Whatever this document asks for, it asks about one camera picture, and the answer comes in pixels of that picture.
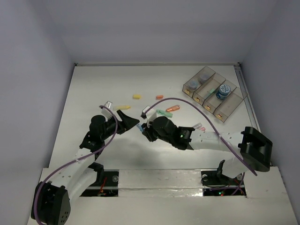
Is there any yellow highlighter body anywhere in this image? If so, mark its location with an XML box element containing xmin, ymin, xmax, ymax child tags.
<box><xmin>113</xmin><ymin>105</ymin><xmax>131</xmax><ymax>111</ymax></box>

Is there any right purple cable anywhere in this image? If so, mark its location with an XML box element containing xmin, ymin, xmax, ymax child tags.
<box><xmin>143</xmin><ymin>97</ymin><xmax>258</xmax><ymax>196</ymax></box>

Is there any blue lid pin jar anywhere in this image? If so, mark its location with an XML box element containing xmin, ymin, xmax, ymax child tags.
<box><xmin>216</xmin><ymin>84</ymin><xmax>231</xmax><ymax>100</ymax></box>

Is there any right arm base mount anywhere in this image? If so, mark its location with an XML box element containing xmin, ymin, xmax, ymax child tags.
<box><xmin>201</xmin><ymin>170</ymin><xmax>247</xmax><ymax>196</ymax></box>

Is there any blue highlighter pen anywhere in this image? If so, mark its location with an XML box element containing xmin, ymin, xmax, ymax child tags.
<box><xmin>136</xmin><ymin>124</ymin><xmax>143</xmax><ymax>132</ymax></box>

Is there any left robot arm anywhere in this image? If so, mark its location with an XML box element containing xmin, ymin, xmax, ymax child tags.
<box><xmin>30</xmin><ymin>106</ymin><xmax>139</xmax><ymax>225</ymax></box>

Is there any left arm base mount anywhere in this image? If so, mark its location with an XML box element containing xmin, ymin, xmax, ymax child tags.
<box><xmin>81</xmin><ymin>170</ymin><xmax>119</xmax><ymax>197</ymax></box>

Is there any yellow marker cap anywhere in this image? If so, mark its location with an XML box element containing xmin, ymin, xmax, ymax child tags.
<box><xmin>132</xmin><ymin>94</ymin><xmax>141</xmax><ymax>100</ymax></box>

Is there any paperclip jar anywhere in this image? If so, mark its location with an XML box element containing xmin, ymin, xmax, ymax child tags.
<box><xmin>198</xmin><ymin>73</ymin><xmax>211</xmax><ymax>84</ymax></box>
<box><xmin>188</xmin><ymin>80</ymin><xmax>199</xmax><ymax>91</ymax></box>

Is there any grey orange highlighter pen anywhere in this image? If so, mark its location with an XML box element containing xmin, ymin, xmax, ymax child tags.
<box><xmin>193</xmin><ymin>123</ymin><xmax>202</xmax><ymax>129</ymax></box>

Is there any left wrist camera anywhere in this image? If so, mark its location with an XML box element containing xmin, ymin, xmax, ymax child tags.
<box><xmin>99</xmin><ymin>101</ymin><xmax>113</xmax><ymax>119</ymax></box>

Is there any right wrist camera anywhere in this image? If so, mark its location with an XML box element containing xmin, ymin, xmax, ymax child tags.
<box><xmin>141</xmin><ymin>105</ymin><xmax>157</xmax><ymax>123</ymax></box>

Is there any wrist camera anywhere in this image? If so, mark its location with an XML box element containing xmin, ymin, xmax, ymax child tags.
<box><xmin>141</xmin><ymin>105</ymin><xmax>157</xmax><ymax>123</ymax></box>
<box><xmin>99</xmin><ymin>101</ymin><xmax>113</xmax><ymax>119</ymax></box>

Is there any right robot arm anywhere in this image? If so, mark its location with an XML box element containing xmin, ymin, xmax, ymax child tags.
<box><xmin>142</xmin><ymin>116</ymin><xmax>273</xmax><ymax>184</ymax></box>

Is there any clear compartment organizer tray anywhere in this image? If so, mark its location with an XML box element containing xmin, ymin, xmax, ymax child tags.
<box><xmin>182</xmin><ymin>66</ymin><xmax>248</xmax><ymax>122</ymax></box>

